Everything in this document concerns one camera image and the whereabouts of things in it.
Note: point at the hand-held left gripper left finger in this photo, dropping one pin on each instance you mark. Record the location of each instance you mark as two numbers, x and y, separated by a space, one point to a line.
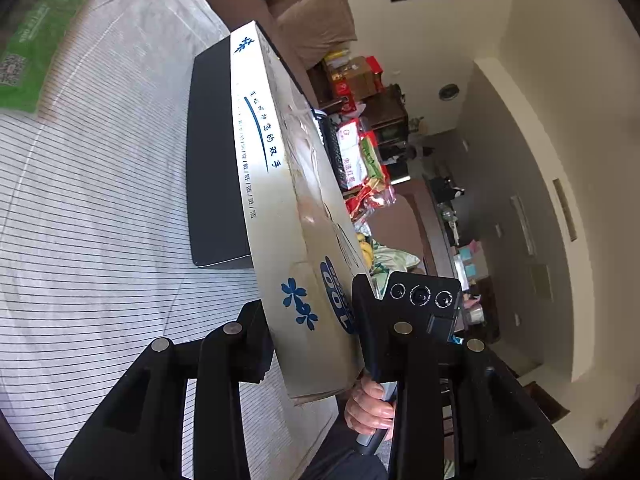
250 350

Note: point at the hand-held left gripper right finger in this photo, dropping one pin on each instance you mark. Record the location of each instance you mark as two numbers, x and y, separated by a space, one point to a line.
372 345

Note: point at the long beige printed box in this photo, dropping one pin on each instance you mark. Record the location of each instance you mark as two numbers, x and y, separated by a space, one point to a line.
300 185

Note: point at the black storage box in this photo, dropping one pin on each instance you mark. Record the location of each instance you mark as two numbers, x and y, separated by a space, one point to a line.
215 160

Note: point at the green packet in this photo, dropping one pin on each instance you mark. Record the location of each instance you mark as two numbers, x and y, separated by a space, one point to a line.
40 45

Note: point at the person's right hand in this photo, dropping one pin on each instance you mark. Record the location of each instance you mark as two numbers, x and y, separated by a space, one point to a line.
367 410

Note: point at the green floral cloth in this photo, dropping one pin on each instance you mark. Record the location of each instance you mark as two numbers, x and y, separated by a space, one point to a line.
395 260

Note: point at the bunch of bananas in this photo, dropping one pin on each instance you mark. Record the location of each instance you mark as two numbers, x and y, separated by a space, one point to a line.
367 255

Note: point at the red patterned snack bag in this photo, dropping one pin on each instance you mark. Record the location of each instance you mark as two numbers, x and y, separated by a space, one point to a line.
370 202

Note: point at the green label snack bag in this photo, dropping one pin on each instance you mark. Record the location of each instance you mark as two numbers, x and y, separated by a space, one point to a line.
374 160

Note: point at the red white snack bag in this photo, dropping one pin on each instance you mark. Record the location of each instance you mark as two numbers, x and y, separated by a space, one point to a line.
352 150

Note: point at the black keyboard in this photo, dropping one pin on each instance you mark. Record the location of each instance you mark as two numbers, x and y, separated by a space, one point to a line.
332 155

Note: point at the dark wooden cabinet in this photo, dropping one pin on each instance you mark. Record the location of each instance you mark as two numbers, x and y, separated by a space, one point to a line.
395 125

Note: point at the white striped tablecloth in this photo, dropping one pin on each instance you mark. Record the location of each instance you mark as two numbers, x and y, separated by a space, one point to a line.
100 235

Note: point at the cardboard box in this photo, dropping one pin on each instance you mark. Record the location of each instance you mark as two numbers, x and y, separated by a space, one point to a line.
362 77

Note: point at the tan sofa back cushion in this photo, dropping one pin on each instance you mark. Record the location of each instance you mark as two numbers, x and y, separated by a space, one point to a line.
320 30

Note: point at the pale wall plate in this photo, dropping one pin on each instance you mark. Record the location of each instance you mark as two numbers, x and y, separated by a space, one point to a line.
565 210

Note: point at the round wall fixture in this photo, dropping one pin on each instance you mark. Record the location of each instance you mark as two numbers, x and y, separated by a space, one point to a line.
449 92

